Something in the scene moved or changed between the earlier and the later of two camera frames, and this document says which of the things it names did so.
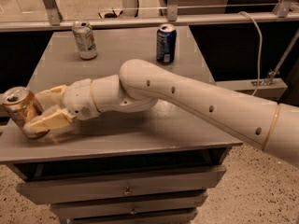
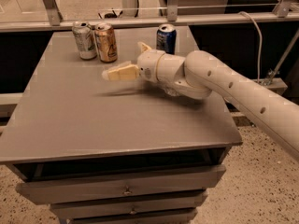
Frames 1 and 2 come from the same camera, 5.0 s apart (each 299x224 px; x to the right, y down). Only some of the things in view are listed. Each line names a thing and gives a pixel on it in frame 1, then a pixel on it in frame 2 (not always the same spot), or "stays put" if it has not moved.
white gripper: [78, 99] → [149, 64]
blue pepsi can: [165, 44] stays put
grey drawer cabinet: [145, 164] stays put
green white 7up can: [84, 39] stays put
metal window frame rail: [281, 14] stays put
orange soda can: [21, 105] → [106, 42]
